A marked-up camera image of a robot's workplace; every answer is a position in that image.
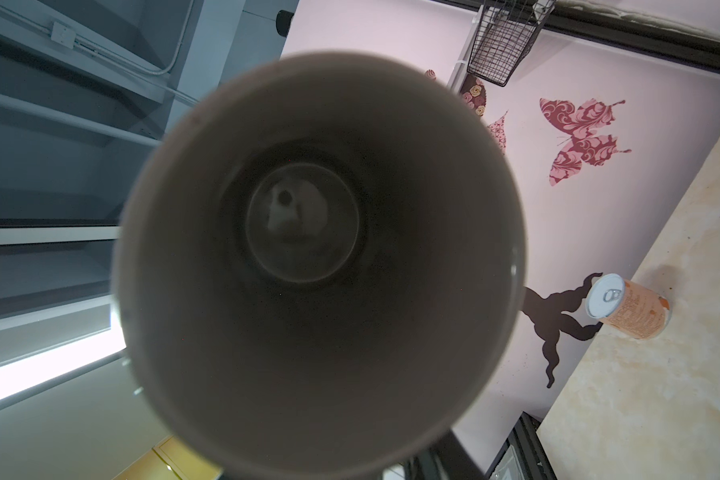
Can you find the black base frame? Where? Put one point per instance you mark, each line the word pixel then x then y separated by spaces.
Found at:
pixel 521 456

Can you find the orange tin can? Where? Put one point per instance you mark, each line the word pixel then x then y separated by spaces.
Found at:
pixel 633 309

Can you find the grey mug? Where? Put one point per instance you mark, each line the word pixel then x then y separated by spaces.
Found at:
pixel 319 268

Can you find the black wire basket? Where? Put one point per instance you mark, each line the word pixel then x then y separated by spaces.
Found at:
pixel 506 32

